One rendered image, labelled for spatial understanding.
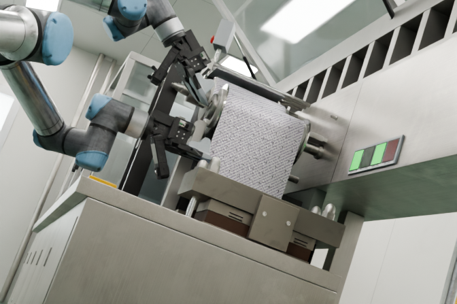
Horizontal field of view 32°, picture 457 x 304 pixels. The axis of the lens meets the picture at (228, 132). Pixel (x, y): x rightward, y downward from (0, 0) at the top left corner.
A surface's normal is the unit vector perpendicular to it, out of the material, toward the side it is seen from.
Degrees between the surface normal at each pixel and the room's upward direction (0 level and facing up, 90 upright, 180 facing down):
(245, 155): 90
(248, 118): 90
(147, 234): 90
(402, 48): 90
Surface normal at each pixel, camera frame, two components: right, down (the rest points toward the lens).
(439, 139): -0.90, -0.38
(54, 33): 0.93, 0.20
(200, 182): 0.27, -0.15
